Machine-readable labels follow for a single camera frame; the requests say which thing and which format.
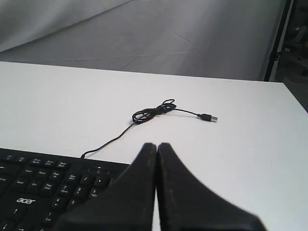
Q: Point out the grey backdrop cloth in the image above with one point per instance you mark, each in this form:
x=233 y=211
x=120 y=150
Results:
x=201 y=38

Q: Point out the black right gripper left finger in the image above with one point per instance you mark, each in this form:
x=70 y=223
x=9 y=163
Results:
x=126 y=205

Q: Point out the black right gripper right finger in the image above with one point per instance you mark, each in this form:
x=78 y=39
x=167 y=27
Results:
x=185 y=204

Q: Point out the black acer keyboard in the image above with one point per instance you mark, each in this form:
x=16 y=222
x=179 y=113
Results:
x=35 y=188

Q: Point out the black metal frame post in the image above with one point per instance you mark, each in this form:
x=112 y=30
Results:
x=275 y=53

